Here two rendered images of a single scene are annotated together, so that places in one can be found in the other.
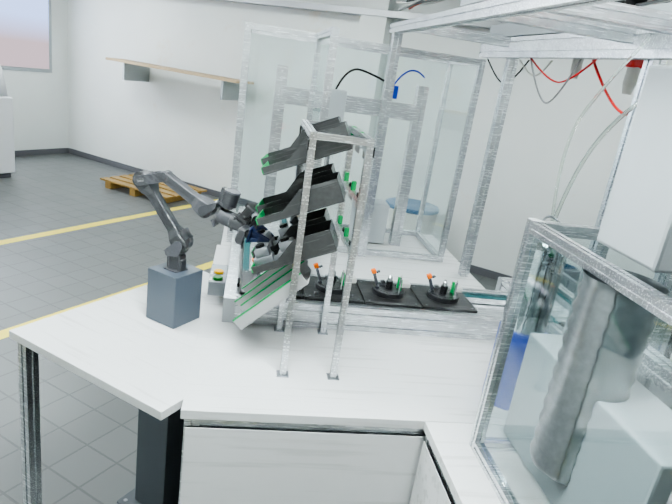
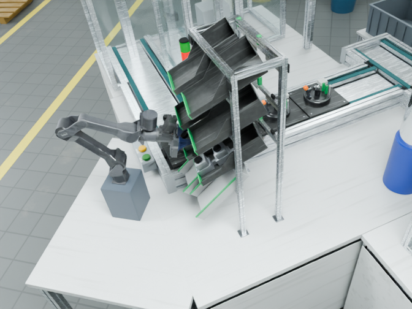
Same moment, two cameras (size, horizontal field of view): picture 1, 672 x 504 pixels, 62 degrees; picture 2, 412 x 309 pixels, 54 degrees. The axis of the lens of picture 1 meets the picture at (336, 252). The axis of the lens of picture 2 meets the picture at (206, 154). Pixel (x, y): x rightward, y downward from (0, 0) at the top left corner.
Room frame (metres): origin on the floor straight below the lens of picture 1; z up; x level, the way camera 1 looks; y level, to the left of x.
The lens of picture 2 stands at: (0.66, 0.34, 2.32)
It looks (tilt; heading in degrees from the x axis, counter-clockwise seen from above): 44 degrees down; 353
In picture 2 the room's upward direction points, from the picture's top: 8 degrees counter-clockwise
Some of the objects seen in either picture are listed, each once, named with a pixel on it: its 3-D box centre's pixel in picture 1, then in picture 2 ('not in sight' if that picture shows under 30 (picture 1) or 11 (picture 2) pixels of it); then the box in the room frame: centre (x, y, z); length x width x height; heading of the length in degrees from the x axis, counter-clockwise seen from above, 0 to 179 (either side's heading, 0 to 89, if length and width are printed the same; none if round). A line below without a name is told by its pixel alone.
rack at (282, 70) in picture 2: (318, 247); (240, 134); (1.81, 0.06, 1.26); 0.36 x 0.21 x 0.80; 10
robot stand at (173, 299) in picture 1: (174, 293); (126, 193); (1.92, 0.58, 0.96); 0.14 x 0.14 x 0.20; 63
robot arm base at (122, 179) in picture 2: (176, 261); (119, 174); (1.92, 0.57, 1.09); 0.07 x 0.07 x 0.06; 63
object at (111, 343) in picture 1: (182, 325); (142, 210); (1.90, 0.53, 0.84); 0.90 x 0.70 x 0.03; 153
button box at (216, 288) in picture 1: (218, 279); (143, 153); (2.19, 0.47, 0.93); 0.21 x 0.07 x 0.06; 10
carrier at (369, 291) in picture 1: (389, 283); (276, 105); (2.24, -0.25, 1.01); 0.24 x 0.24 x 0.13; 10
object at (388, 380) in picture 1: (370, 318); (267, 133); (2.23, -0.19, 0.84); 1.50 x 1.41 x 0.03; 10
